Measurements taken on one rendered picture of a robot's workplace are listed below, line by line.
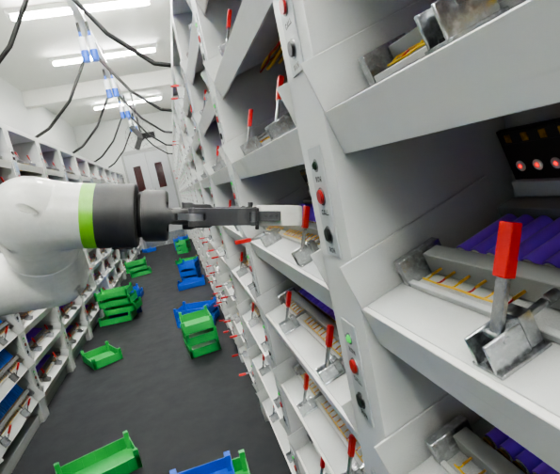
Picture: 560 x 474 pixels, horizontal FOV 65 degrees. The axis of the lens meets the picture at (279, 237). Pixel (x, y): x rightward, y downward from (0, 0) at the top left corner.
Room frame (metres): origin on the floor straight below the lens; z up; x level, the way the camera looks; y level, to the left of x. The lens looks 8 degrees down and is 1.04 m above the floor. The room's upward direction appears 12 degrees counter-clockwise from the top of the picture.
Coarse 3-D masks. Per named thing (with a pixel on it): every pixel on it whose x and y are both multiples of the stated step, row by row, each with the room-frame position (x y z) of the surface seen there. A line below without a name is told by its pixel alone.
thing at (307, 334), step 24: (288, 288) 1.13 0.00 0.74; (264, 312) 1.12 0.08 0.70; (288, 312) 0.95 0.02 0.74; (312, 312) 0.91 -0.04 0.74; (288, 336) 0.92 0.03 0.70; (312, 336) 0.86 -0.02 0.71; (336, 336) 0.76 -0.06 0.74; (312, 360) 0.77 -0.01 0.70; (336, 360) 0.68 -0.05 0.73; (336, 384) 0.66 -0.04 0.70; (336, 408) 0.62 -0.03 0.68
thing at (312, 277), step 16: (304, 192) 1.15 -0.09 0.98; (256, 240) 1.07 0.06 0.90; (288, 240) 0.90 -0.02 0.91; (272, 256) 0.85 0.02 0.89; (288, 256) 0.78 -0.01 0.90; (320, 256) 0.53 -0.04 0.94; (288, 272) 0.77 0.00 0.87; (304, 272) 0.64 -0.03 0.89; (320, 272) 0.53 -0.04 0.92; (304, 288) 0.70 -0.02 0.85; (320, 288) 0.58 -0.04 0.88
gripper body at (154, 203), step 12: (144, 192) 0.63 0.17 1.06; (156, 192) 0.63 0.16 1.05; (144, 204) 0.61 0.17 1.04; (156, 204) 0.62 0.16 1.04; (144, 216) 0.61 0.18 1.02; (156, 216) 0.61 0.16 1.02; (168, 216) 0.61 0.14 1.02; (144, 228) 0.61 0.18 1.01; (156, 228) 0.61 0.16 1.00; (168, 228) 0.66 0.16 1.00; (156, 240) 0.63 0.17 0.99
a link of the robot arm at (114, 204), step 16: (96, 192) 0.60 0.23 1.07; (112, 192) 0.61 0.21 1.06; (128, 192) 0.61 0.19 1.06; (96, 208) 0.59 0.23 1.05; (112, 208) 0.59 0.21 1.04; (128, 208) 0.60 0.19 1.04; (96, 224) 0.59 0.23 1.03; (112, 224) 0.59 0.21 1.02; (128, 224) 0.60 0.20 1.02; (96, 240) 0.60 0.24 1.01; (112, 240) 0.60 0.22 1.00; (128, 240) 0.61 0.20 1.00
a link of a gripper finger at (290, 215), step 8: (264, 208) 0.66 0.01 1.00; (272, 208) 0.66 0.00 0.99; (280, 208) 0.66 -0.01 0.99; (288, 208) 0.67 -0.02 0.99; (296, 208) 0.67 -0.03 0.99; (280, 216) 0.66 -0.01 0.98; (288, 216) 0.67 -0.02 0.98; (296, 216) 0.67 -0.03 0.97; (264, 224) 0.66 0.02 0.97; (272, 224) 0.66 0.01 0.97; (280, 224) 0.66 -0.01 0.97; (288, 224) 0.66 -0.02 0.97; (296, 224) 0.67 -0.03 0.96
